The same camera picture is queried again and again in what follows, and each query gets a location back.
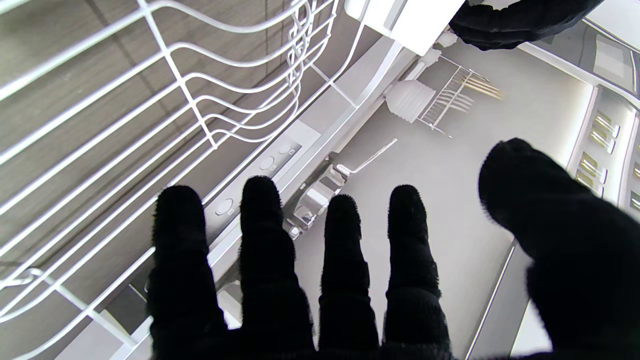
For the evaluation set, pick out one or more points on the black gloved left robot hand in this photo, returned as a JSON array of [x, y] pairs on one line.
[[520, 25]]

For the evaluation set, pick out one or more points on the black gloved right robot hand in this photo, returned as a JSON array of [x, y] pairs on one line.
[[270, 300]]

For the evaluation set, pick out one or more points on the white plastic utensil holder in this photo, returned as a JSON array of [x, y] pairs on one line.
[[410, 22]]

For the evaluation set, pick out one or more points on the printed kitchen backdrop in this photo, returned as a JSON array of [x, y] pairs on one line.
[[450, 160]]

